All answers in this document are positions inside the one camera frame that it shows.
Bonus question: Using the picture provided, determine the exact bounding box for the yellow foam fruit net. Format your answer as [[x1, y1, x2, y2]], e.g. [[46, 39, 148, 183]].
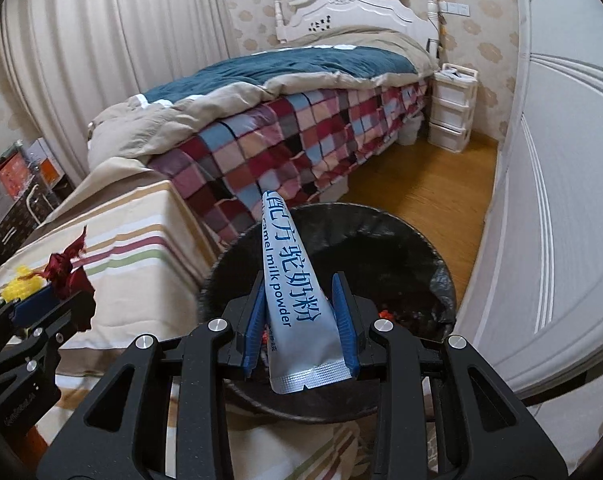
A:
[[1, 266, 46, 302]]

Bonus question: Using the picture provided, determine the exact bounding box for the striped beige table cloth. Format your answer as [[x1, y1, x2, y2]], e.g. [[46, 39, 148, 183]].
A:
[[0, 158, 372, 479]]

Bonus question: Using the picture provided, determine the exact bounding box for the red plastic bag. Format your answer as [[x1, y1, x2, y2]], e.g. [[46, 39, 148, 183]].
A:
[[379, 310, 396, 323]]

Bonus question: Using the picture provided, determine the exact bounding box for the red plaid bed sheet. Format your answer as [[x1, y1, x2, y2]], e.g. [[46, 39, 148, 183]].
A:
[[149, 80, 428, 242]]

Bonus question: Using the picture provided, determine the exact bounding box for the black bagged trash bin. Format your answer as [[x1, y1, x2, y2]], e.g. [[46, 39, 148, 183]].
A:
[[199, 203, 457, 424]]

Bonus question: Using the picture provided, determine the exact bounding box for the white wooden bed headboard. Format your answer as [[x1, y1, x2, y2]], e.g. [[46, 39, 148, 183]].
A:
[[273, 0, 440, 58]]

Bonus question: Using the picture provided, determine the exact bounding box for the cream pleated curtain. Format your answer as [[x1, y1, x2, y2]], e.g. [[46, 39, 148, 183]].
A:
[[0, 0, 238, 183]]

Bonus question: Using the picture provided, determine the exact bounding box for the beige and teal duvet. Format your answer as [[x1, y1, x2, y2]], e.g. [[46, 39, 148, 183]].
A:
[[88, 26, 438, 169]]

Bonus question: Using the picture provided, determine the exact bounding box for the white wall socket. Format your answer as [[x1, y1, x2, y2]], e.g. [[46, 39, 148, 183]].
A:
[[439, 1, 471, 18]]

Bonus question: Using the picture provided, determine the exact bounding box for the dark red wrapper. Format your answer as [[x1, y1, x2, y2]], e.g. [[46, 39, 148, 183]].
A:
[[30, 224, 98, 333]]

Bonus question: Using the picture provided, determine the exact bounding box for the cardboard box with orange print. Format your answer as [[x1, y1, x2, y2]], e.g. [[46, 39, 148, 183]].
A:
[[0, 141, 60, 226]]

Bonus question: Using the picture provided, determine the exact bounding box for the white camel milk powder sachet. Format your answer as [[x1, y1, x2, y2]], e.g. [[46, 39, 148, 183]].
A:
[[261, 191, 351, 394]]

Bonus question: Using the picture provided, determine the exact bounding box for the white wardrobe door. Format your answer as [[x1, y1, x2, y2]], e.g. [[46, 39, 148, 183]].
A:
[[455, 0, 603, 398]]

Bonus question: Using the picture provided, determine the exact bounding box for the white plastic drawer unit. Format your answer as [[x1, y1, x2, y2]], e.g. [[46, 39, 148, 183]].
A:
[[427, 63, 478, 154]]

